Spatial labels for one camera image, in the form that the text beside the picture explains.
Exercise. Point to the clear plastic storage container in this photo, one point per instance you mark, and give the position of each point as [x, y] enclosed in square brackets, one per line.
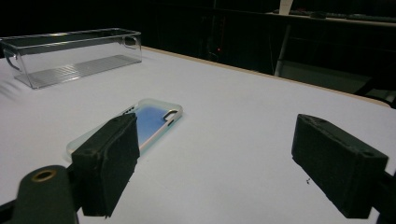
[77, 70]

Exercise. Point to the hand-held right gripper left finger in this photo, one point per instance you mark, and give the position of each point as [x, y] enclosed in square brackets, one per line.
[106, 161]

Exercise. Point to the white table cover sheet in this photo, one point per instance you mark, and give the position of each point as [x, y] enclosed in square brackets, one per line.
[224, 146]

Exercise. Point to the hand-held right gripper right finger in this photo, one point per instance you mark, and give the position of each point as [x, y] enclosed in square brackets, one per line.
[339, 165]

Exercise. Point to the black folding chair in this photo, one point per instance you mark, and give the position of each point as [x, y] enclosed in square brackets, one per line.
[378, 90]

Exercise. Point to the blue translucent phone case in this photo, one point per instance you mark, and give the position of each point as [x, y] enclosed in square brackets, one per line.
[155, 121]

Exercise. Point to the white-legged desk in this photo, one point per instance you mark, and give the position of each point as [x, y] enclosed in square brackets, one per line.
[282, 49]

